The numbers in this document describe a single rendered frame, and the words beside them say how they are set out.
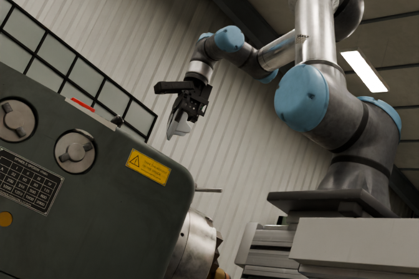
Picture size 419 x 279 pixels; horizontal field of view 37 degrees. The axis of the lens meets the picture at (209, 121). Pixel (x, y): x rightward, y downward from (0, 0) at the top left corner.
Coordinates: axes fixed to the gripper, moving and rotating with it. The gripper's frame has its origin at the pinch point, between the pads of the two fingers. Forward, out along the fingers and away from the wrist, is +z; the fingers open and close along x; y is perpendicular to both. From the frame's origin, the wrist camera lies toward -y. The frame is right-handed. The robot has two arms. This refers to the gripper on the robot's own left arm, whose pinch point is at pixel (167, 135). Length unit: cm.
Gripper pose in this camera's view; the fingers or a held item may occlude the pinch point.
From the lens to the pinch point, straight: 175.0
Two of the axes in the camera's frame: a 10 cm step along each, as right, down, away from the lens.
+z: -3.0, 8.5, -4.3
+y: 8.6, 4.4, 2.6
